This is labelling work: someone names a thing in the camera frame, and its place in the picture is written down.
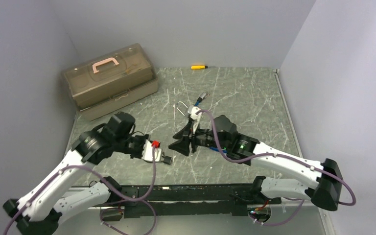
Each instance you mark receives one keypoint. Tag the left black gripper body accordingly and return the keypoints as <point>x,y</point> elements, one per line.
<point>135,144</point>

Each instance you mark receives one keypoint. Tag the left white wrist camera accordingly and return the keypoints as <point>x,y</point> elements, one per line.
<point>152,151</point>

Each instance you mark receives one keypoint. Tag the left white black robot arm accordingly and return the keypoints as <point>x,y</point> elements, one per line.
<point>74,185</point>

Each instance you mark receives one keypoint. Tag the small black cable lock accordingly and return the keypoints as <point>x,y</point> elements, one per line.
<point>166,159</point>

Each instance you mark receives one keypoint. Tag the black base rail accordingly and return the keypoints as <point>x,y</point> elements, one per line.
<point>201,199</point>

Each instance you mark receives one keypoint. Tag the translucent brown toolbox pink handle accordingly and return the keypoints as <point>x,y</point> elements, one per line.
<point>110,82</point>

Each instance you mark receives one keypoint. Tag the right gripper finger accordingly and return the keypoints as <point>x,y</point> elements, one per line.
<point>184,133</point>
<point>182,146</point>

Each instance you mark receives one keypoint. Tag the blue cable lock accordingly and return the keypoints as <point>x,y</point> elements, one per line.
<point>201,97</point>

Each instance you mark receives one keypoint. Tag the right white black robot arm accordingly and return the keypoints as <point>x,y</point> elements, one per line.
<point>318,182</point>

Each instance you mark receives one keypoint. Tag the yellow handled screwdriver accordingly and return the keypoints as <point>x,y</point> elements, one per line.
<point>199,67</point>

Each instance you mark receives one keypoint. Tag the brass padlock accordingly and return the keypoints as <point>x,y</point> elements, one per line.
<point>182,108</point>

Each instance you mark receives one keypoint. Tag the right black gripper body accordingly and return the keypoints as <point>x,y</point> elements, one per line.
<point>201,137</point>

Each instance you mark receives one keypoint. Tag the aluminium frame rail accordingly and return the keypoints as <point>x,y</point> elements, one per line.
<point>252,98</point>

